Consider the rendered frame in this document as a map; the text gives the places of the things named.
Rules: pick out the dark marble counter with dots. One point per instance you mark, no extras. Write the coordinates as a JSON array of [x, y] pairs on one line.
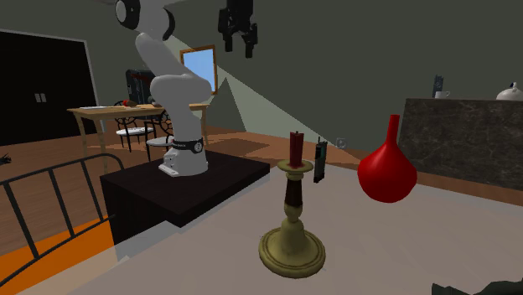
[[461, 143]]

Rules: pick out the wooden table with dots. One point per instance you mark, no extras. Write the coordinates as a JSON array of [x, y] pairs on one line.
[[102, 111]]

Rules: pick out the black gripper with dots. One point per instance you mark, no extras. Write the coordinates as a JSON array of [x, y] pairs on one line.
[[237, 20]]

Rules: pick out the dark robot stand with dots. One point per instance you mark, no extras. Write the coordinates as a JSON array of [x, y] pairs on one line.
[[163, 192]]

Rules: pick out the red long-necked vase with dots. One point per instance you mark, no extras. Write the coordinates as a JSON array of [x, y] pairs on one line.
[[387, 175]]

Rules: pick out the brass candlestick with red candle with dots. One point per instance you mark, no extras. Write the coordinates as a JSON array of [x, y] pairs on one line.
[[292, 241]]

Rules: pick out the dark crumpled cloth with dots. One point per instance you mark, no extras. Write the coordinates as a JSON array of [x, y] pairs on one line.
[[490, 288]]

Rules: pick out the black double-door cabinet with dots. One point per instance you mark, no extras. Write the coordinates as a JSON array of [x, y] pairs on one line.
[[45, 90]]

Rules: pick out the black metal chair white seat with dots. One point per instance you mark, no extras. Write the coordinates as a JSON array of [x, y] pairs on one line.
[[157, 142], [133, 130]]

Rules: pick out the white wall socket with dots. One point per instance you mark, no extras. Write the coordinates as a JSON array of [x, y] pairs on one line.
[[341, 143]]

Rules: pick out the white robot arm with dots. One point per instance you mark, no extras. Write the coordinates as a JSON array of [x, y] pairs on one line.
[[179, 90]]

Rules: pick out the black handset phone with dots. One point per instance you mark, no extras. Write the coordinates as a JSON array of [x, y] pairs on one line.
[[320, 163]]

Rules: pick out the dark cabinet with red trim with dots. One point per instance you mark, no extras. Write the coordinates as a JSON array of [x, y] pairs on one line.
[[137, 85]]

